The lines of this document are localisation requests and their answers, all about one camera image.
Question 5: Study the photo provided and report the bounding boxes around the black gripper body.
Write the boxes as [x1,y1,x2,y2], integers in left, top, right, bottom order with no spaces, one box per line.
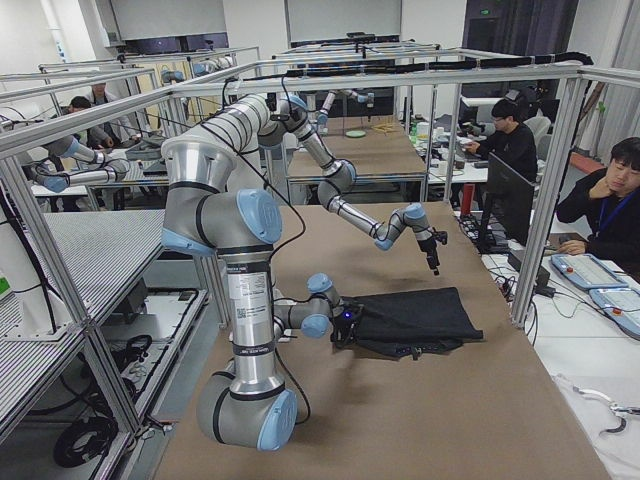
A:
[417,228,448,268]
[330,304,364,348]

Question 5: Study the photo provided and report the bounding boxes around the near blue teach pendant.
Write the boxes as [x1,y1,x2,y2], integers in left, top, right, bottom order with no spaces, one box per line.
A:
[589,288,640,340]

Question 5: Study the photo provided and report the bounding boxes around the striped metal side table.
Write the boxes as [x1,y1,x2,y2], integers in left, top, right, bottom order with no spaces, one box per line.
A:
[1,210,164,411]

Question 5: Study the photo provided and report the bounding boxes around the aluminium frame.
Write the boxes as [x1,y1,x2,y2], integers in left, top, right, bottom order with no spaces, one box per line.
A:
[1,49,639,437]

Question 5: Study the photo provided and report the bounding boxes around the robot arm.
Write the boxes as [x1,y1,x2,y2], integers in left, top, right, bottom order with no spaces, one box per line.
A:
[257,97,447,275]
[162,134,345,451]

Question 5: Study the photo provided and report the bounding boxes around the blue teach pendant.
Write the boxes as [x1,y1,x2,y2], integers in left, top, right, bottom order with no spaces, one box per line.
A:
[550,254,628,290]
[589,288,640,340]

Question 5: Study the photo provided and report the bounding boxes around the dark garment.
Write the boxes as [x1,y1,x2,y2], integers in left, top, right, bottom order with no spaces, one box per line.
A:
[345,287,484,359]

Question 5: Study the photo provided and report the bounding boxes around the far blue teach pendant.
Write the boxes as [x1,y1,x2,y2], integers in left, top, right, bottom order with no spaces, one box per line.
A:
[550,254,628,290]

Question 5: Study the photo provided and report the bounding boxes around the green plate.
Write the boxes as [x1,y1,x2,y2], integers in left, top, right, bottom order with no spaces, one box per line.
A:
[345,130,366,138]

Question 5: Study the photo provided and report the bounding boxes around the black computer monitor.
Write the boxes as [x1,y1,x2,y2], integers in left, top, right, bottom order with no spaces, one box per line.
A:
[476,153,535,254]

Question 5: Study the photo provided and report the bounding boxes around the far seated man in black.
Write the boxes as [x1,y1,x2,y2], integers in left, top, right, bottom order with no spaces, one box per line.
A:
[463,98,537,182]

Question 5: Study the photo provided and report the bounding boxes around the seated man in black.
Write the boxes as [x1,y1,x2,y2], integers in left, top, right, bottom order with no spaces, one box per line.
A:
[463,98,537,182]
[556,137,639,278]

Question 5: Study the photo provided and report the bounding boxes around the near seated man in black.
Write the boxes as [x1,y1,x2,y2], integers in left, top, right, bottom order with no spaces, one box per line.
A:
[556,137,639,278]

